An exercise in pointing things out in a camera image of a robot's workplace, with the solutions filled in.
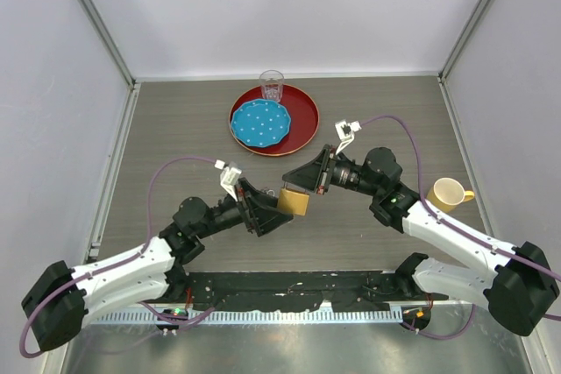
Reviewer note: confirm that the large brass padlock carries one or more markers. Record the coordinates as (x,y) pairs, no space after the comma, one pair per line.
(292,200)

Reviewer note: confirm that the slotted cable duct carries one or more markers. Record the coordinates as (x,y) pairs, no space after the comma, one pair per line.
(323,315)

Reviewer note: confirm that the yellow cream mug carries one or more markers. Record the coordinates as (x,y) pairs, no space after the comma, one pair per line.
(446,194)

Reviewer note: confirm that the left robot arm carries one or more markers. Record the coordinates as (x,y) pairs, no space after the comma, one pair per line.
(65,299)

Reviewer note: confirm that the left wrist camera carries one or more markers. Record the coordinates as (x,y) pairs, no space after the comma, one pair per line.
(230,173)

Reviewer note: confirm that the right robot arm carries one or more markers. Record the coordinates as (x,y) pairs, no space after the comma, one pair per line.
(515,284)

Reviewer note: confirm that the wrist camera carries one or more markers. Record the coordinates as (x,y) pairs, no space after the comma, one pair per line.
(346,133)
(230,173)

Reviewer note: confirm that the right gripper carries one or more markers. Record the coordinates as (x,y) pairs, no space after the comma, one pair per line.
(314,174)

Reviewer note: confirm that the clear plastic cup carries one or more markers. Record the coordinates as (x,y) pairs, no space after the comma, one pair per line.
(271,85)

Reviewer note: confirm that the blue dotted plate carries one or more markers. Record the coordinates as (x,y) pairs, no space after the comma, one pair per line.
(260,123)

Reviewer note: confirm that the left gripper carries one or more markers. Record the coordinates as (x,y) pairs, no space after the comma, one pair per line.
(259,219)

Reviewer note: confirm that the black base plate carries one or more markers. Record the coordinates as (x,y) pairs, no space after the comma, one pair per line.
(294,292)

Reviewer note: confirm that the black white keychain charm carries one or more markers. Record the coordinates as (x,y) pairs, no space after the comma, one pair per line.
(268,191)

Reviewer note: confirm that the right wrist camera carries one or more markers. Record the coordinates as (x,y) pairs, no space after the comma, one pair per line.
(346,133)

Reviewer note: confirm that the red round tray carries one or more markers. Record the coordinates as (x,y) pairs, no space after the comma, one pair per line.
(304,120)

